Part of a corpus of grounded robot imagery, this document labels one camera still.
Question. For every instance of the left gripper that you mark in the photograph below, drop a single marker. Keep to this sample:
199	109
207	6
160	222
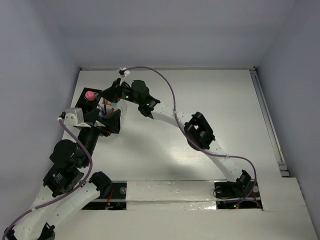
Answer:
113	121

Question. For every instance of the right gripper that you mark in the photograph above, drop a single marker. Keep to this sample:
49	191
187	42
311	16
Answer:
112	93

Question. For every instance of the blue gel pen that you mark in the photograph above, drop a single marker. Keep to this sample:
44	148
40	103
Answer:
102	113

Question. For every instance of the dark red ink pen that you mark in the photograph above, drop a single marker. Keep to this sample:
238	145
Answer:
105	106

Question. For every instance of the red gel pen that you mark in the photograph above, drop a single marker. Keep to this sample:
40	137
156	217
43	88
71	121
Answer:
111	111

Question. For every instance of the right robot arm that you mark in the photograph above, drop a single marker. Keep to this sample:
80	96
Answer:
200	136

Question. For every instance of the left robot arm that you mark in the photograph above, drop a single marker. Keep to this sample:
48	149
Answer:
69	185

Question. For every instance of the white slatted organizer container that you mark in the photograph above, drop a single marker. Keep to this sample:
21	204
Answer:
120	105

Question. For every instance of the black organizer container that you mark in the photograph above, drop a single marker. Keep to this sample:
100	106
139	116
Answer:
86	105

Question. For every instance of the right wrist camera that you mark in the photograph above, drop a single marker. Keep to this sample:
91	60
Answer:
124	72

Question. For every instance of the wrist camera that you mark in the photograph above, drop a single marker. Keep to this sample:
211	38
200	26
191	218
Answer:
73	117
124	72

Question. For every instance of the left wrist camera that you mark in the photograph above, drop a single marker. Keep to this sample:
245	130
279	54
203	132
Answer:
73	117

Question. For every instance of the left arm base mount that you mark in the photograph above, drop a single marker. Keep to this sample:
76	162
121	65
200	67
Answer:
114	201

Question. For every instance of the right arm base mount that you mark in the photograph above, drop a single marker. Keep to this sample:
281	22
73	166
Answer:
242	194

